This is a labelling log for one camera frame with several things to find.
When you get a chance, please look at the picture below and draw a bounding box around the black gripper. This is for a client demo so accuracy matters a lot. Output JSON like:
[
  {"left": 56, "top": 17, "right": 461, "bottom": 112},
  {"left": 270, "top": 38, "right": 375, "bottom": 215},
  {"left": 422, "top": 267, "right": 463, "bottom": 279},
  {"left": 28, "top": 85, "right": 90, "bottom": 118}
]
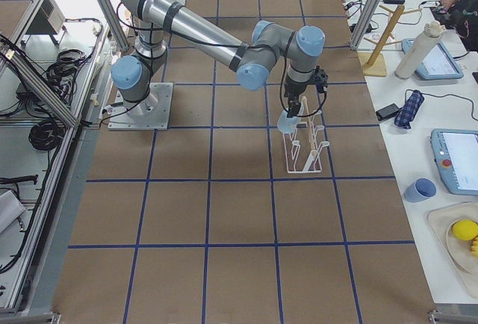
[{"left": 284, "top": 79, "right": 311, "bottom": 118}]

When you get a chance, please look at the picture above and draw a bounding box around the light blue plastic cup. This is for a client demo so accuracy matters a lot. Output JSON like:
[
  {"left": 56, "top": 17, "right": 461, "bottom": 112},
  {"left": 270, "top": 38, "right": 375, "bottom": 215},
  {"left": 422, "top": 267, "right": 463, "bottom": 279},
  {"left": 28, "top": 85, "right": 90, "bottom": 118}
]
[{"left": 277, "top": 110, "right": 299, "bottom": 134}]

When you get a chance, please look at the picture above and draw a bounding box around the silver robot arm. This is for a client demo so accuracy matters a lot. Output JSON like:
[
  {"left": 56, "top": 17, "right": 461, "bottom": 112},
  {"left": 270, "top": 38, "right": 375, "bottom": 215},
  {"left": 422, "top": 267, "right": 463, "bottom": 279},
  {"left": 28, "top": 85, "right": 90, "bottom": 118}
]
[{"left": 120, "top": 0, "right": 328, "bottom": 118}]

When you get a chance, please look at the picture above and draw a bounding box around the blue cup on side table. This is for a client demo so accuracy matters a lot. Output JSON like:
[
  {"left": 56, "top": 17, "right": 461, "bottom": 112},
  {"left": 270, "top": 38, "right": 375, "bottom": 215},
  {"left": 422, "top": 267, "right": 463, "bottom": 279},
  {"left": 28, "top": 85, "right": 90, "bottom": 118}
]
[{"left": 403, "top": 178, "right": 436, "bottom": 203}]

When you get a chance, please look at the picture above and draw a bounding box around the wooden mug tree stand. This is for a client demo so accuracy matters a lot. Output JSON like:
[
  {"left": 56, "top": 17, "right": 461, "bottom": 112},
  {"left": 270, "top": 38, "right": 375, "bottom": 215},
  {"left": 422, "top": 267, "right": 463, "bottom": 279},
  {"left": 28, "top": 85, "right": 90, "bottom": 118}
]
[{"left": 358, "top": 4, "right": 421, "bottom": 77}]

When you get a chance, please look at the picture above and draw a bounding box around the black box on side table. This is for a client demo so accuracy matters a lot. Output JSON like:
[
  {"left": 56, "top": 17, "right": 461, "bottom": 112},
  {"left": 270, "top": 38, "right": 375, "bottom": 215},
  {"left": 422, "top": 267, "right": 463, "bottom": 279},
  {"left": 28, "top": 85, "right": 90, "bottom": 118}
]
[{"left": 376, "top": 103, "right": 401, "bottom": 122}]

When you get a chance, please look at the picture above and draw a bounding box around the folded blue plaid umbrella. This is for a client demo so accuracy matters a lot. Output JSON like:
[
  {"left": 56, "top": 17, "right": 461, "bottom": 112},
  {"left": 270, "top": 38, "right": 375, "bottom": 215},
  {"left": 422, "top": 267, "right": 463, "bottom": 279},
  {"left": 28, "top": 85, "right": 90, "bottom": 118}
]
[{"left": 394, "top": 90, "right": 424, "bottom": 130}]

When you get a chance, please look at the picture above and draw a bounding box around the white cylindrical bottle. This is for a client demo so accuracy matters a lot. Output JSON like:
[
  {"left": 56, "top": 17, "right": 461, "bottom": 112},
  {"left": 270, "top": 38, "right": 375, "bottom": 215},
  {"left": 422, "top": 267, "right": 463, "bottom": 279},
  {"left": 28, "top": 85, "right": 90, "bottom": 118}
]
[{"left": 394, "top": 20, "right": 446, "bottom": 79}]

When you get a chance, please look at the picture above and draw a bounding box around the blue teach pendant tablet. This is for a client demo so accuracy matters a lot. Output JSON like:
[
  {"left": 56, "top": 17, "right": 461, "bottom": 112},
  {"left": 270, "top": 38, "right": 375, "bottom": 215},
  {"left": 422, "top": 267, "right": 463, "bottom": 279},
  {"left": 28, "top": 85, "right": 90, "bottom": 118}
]
[{"left": 414, "top": 43, "right": 464, "bottom": 81}]

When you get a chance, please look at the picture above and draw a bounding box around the yellow lemon toy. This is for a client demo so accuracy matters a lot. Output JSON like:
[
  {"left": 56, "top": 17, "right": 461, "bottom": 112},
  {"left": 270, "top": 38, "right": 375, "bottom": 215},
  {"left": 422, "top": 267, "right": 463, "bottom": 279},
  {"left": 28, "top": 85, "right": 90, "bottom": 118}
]
[{"left": 451, "top": 219, "right": 478, "bottom": 241}]

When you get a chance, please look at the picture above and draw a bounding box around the beige side tray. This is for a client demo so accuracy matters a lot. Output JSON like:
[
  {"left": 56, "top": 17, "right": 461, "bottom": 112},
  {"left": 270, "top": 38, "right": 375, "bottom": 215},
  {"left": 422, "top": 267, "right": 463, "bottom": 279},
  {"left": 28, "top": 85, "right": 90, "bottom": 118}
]
[{"left": 427, "top": 202, "right": 477, "bottom": 299}]

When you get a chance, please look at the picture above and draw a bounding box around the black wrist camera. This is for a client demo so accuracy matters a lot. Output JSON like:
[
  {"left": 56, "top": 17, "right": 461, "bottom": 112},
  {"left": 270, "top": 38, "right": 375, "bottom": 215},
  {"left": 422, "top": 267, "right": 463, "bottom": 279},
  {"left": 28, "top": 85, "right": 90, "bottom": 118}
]
[{"left": 311, "top": 66, "right": 329, "bottom": 93}]

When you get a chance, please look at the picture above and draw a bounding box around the white wire cup rack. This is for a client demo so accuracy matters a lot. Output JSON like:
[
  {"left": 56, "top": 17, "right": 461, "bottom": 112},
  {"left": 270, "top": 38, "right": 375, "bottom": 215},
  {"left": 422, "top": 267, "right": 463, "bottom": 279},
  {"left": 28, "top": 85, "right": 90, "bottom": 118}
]
[{"left": 282, "top": 110, "right": 330, "bottom": 174}]

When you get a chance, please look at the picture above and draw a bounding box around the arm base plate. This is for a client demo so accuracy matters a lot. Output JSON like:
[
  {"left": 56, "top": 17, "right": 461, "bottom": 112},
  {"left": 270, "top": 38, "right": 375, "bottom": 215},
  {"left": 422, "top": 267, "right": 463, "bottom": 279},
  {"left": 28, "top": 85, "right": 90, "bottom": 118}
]
[{"left": 108, "top": 82, "right": 174, "bottom": 131}]

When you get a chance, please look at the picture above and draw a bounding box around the aluminium frame post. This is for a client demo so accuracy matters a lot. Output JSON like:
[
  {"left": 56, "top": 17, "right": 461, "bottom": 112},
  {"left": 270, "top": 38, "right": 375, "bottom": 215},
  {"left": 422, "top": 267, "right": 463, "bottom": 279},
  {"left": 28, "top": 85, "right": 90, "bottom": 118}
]
[{"left": 350, "top": 0, "right": 380, "bottom": 51}]

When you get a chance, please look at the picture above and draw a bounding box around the black cable bundle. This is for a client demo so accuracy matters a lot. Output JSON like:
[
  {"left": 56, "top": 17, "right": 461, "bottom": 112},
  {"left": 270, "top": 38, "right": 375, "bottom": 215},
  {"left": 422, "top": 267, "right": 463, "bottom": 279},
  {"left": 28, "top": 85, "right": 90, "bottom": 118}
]
[{"left": 28, "top": 118, "right": 63, "bottom": 152}]

